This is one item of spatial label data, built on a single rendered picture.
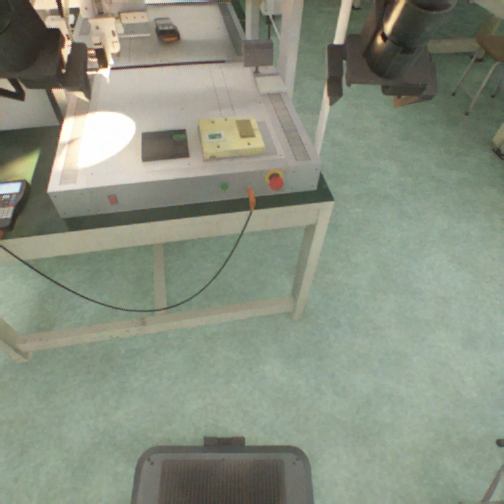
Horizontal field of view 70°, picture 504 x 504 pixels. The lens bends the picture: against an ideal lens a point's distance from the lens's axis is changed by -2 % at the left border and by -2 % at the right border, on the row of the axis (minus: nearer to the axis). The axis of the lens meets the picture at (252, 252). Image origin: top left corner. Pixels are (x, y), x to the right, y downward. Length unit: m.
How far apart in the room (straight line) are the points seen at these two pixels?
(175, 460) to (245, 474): 0.21
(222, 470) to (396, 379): 0.82
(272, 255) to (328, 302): 0.38
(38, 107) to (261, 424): 1.38
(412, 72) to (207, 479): 1.11
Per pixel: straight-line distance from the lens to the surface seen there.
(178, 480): 1.24
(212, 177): 0.99
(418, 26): 0.45
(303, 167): 1.03
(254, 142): 1.03
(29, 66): 0.54
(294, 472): 1.24
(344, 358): 1.66
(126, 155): 1.09
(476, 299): 2.07
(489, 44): 3.39
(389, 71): 0.50
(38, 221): 1.14
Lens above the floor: 1.48
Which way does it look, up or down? 52 degrees down
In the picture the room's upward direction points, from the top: 3 degrees clockwise
